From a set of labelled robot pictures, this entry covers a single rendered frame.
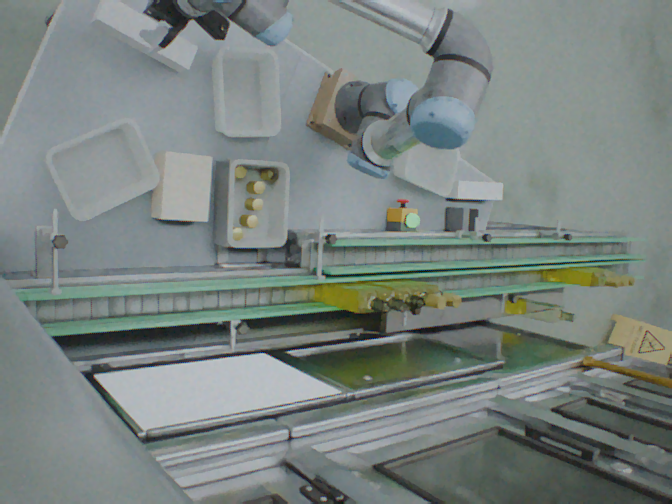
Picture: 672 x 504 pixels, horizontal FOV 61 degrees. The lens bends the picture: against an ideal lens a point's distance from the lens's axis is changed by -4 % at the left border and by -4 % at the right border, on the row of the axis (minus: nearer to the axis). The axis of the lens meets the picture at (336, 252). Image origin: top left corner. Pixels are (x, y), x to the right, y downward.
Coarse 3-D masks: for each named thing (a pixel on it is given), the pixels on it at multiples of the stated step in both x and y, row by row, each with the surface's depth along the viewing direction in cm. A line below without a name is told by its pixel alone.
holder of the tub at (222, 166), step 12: (216, 168) 155; (228, 168) 149; (216, 180) 155; (228, 180) 149; (216, 192) 155; (228, 192) 150; (216, 204) 155; (216, 216) 155; (216, 228) 156; (216, 240) 156; (264, 252) 166; (216, 264) 157; (228, 264) 156; (240, 264) 157; (252, 264) 159; (264, 264) 160; (276, 264) 163
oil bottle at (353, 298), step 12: (324, 288) 158; (336, 288) 154; (348, 288) 151; (360, 288) 151; (324, 300) 158; (336, 300) 154; (348, 300) 150; (360, 300) 146; (360, 312) 147; (372, 312) 149
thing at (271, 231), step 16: (240, 160) 149; (256, 160) 152; (256, 176) 160; (288, 176) 158; (240, 192) 158; (272, 192) 162; (288, 192) 158; (240, 208) 158; (272, 208) 163; (272, 224) 163; (240, 240) 156; (256, 240) 158; (272, 240) 161
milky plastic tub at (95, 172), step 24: (120, 120) 132; (72, 144) 126; (96, 144) 136; (120, 144) 139; (144, 144) 136; (48, 168) 124; (72, 168) 133; (96, 168) 137; (120, 168) 140; (144, 168) 141; (72, 192) 134; (96, 192) 137; (120, 192) 139; (144, 192) 137; (72, 216) 128
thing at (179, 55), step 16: (112, 0) 129; (96, 16) 128; (112, 16) 129; (128, 16) 131; (144, 16) 133; (112, 32) 133; (128, 32) 132; (144, 48) 137; (176, 48) 139; (192, 48) 141; (176, 64) 141
